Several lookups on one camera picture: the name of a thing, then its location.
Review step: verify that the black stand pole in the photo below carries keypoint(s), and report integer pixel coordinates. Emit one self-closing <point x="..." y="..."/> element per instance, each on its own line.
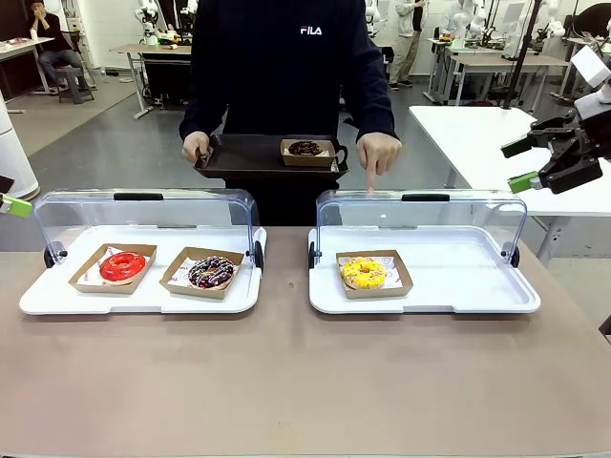
<point x="521" y="52"/>

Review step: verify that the white cylindrical column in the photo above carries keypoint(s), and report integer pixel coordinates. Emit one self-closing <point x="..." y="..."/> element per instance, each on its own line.
<point x="14" y="152"/>

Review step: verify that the person's left hand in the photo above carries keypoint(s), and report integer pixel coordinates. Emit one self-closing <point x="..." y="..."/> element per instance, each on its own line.
<point x="379" y="152"/>

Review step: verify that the seated person in black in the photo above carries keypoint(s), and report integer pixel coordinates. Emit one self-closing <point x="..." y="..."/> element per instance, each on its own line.
<point x="52" y="33"/>

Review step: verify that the background workbench with grey legs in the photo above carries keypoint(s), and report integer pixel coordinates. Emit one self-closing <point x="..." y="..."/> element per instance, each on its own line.
<point x="143" y="50"/>

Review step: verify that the cardboard box of sprinkle donut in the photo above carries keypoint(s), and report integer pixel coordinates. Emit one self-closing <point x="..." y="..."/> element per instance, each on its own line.
<point x="210" y="296"/>

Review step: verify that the white background desk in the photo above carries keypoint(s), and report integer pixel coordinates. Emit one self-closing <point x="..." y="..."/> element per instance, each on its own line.
<point x="19" y="45"/>

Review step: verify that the clear display case lid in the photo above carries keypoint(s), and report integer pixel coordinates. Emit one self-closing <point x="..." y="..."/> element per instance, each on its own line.
<point x="143" y="210"/>
<point x="453" y="214"/>

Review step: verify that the grey step stool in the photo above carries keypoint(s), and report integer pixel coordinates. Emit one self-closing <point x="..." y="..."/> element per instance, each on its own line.
<point x="74" y="86"/>

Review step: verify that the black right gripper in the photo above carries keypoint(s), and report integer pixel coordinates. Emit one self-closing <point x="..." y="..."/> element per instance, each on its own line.
<point x="589" y="143"/>

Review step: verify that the yellow glazed sprinkle donut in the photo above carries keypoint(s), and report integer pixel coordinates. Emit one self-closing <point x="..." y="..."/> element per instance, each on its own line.
<point x="355" y="279"/>

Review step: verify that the person in dark Fila sweater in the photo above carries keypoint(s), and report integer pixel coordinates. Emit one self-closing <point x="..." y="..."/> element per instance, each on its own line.
<point x="286" y="71"/>

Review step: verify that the cardboard box of red donut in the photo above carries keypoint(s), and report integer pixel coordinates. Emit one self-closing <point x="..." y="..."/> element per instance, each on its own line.
<point x="102" y="289"/>

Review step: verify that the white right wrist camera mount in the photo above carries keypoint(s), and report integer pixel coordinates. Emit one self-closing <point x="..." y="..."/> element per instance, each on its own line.
<point x="591" y="67"/>

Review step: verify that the cardboard box of yellow donut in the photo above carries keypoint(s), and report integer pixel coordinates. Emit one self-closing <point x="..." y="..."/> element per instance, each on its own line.
<point x="377" y="294"/>

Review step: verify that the person's left forearm dark sleeve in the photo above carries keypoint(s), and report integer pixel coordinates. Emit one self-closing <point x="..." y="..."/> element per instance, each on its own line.
<point x="377" y="110"/>

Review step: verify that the dark brown serving tray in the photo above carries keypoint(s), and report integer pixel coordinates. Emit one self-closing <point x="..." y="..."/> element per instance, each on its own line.
<point x="238" y="157"/>

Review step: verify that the plain chocolate donut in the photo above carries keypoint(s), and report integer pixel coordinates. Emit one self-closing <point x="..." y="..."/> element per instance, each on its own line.
<point x="297" y="149"/>

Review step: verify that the person's right hand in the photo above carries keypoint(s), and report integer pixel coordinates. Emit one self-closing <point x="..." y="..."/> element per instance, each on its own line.
<point x="195" y="145"/>

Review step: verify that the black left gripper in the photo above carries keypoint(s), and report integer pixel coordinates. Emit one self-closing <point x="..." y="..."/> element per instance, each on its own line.
<point x="6" y="182"/>

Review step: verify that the grey background lab tables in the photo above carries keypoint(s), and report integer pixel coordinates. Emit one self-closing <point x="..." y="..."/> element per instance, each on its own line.
<point x="496" y="64"/>

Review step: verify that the small white background robot arm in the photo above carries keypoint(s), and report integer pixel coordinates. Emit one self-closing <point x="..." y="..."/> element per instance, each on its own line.
<point x="148" y="24"/>

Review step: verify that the person's right forearm dark sleeve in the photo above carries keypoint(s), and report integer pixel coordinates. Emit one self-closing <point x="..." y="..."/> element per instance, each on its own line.
<point x="200" y="110"/>

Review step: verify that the chocolate donut with coloured sprinkles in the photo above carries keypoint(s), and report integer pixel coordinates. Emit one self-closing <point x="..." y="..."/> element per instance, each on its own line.
<point x="225" y="272"/>

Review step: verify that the white side table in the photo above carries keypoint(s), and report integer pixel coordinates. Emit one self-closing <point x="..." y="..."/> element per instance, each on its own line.
<point x="453" y="143"/>

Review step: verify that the standing person in beige trousers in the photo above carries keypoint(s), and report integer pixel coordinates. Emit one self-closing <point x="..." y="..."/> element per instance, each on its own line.
<point x="406" y="47"/>

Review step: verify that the cardboard box of chocolate donut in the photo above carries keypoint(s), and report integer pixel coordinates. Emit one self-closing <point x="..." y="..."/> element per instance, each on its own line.
<point x="305" y="161"/>

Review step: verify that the white display case base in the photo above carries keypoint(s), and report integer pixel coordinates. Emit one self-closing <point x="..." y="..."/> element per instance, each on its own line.
<point x="143" y="301"/>
<point x="453" y="286"/>

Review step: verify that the red glazed donut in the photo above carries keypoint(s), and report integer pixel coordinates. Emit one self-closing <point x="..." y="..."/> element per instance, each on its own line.
<point x="111" y="272"/>

